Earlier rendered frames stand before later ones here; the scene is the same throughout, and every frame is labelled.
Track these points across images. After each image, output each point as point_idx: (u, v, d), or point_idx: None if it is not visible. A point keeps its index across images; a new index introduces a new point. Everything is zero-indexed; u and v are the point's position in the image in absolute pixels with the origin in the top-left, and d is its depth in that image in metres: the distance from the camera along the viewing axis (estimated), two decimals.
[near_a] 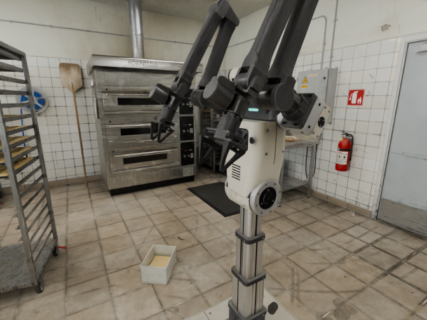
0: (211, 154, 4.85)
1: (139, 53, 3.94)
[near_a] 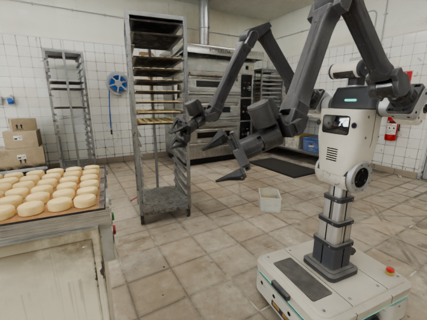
0: None
1: (206, 44, 4.54)
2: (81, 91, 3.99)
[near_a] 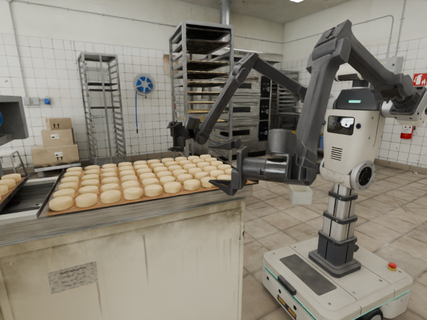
0: None
1: (227, 46, 4.74)
2: (110, 91, 4.19)
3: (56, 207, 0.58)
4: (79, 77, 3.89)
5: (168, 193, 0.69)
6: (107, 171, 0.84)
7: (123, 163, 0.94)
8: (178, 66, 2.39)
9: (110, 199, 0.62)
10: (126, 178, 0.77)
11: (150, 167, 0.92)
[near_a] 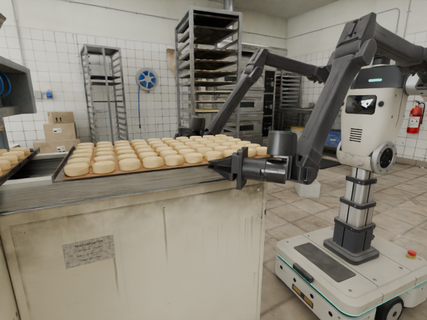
0: (277, 130, 5.60)
1: (230, 40, 4.69)
2: (113, 86, 4.14)
3: (72, 173, 0.53)
4: (82, 70, 3.84)
5: (189, 163, 0.65)
6: (121, 146, 0.79)
7: (136, 140, 0.89)
8: (184, 55, 2.34)
9: (129, 166, 0.57)
10: (143, 150, 0.72)
11: (166, 143, 0.87)
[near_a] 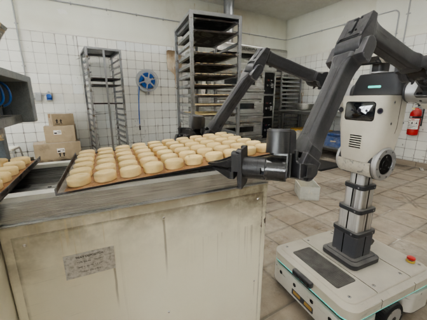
0: None
1: (230, 42, 4.69)
2: (113, 87, 4.15)
3: (75, 183, 0.54)
4: (82, 72, 3.84)
5: (190, 165, 0.65)
6: (121, 151, 0.79)
7: (136, 143, 0.90)
8: (184, 58, 2.35)
9: (130, 173, 0.58)
10: (143, 154, 0.72)
11: (166, 145, 0.87)
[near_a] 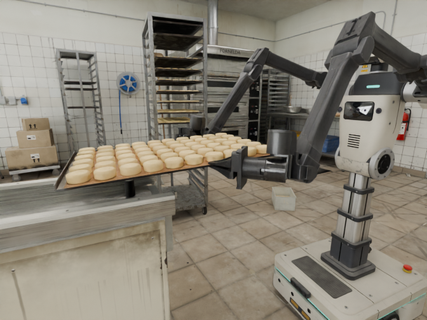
0: (265, 134, 5.49)
1: (215, 44, 4.58)
2: (92, 91, 4.03)
3: (74, 180, 0.53)
4: (58, 75, 3.73)
5: (190, 165, 0.65)
6: (121, 150, 0.79)
7: (136, 143, 0.90)
8: (149, 63, 2.23)
9: (130, 171, 0.58)
10: (143, 153, 0.72)
11: (166, 145, 0.87)
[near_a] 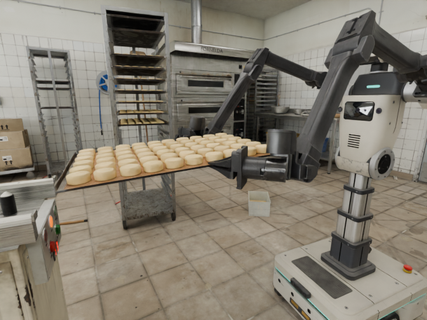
0: (253, 136, 5.36)
1: (199, 42, 4.45)
2: (69, 91, 3.90)
3: (74, 181, 0.54)
4: None
5: (190, 165, 0.65)
6: (121, 150, 0.79)
7: (136, 143, 0.90)
8: (111, 60, 2.10)
9: (130, 171, 0.58)
10: (143, 153, 0.72)
11: (166, 145, 0.87)
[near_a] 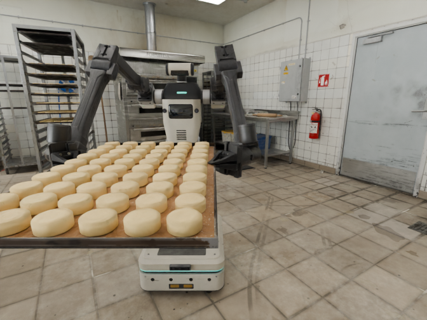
0: (211, 134, 5.73)
1: (152, 47, 4.82)
2: (28, 92, 4.27)
3: (201, 224, 0.33)
4: None
5: None
6: (70, 187, 0.44)
7: (42, 175, 0.50)
8: (35, 68, 2.47)
9: (206, 189, 0.45)
10: (137, 176, 0.49)
11: None
